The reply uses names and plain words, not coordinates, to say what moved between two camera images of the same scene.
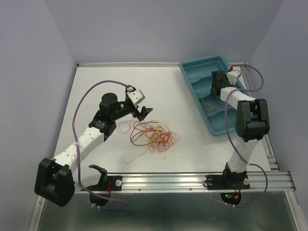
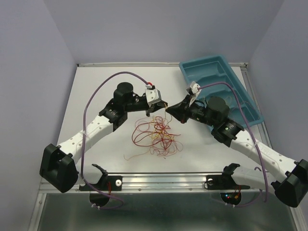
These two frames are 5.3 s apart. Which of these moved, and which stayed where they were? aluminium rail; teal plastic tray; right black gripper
Moved: right black gripper
Stayed: aluminium rail; teal plastic tray
